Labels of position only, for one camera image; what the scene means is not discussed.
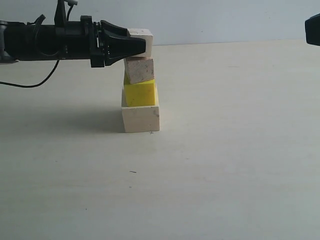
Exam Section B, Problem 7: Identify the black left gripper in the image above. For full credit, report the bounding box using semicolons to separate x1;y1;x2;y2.
55;15;147;68

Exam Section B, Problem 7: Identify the small wooden cube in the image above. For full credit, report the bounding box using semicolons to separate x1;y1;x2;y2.
127;28;154;58

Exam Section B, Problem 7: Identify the medium wooden cube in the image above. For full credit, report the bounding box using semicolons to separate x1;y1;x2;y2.
123;57;155;84

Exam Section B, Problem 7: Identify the yellow cube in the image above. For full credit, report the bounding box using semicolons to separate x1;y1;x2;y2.
123;74;156;107

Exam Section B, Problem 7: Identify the large pale wooden cube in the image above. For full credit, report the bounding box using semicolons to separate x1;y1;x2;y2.
120;83;161;134

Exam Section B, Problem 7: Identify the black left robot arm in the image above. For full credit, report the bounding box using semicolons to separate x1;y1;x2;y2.
3;15;147;68

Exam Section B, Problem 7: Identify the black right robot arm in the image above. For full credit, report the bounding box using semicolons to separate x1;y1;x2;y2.
304;13;320;46

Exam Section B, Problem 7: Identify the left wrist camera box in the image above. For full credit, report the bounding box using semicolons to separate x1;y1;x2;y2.
54;0;79;28

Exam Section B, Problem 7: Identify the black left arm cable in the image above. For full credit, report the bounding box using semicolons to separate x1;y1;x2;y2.
0;59;61;89

